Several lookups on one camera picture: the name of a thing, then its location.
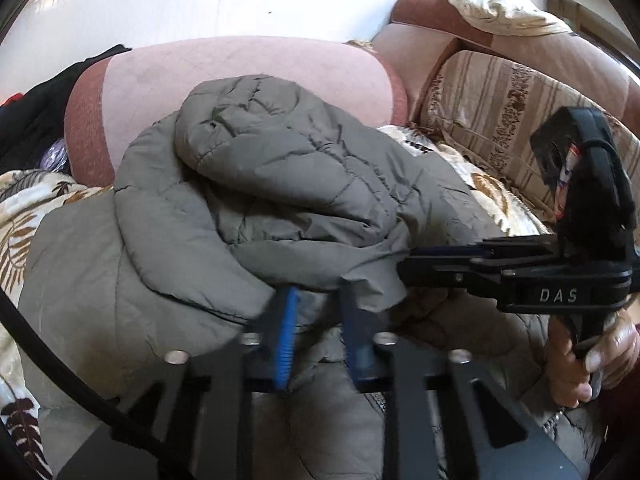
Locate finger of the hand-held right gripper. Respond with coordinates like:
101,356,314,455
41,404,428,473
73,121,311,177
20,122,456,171
412,236,558,261
397,255,506,293

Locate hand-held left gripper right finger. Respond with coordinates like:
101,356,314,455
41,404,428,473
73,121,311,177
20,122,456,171
340,280,586,480

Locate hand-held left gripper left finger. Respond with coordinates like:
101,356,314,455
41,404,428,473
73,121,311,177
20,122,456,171
55,285,301,480

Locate grey puffer jacket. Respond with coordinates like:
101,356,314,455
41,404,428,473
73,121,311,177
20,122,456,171
20,74,601,480

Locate black clothes pile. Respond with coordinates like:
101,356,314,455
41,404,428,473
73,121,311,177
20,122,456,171
0,44,133,176

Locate person's right hand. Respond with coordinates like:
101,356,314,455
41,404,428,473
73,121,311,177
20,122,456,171
547,310,640,408

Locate striped sofa back cushion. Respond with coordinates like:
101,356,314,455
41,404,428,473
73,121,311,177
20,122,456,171
417,50,640,221

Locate reddish brown sofa backrest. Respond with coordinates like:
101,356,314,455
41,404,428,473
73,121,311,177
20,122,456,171
372,0,640,126

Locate cream cloth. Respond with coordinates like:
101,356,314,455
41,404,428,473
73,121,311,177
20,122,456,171
435,0,581,36

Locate pink sofa armrest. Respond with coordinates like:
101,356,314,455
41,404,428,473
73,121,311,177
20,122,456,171
64,36,408,188

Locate leaf print fleece blanket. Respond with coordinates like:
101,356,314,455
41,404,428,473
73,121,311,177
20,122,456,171
0,125,556,480

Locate black cable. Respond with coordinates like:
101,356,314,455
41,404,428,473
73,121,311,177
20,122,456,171
0,292,168,458

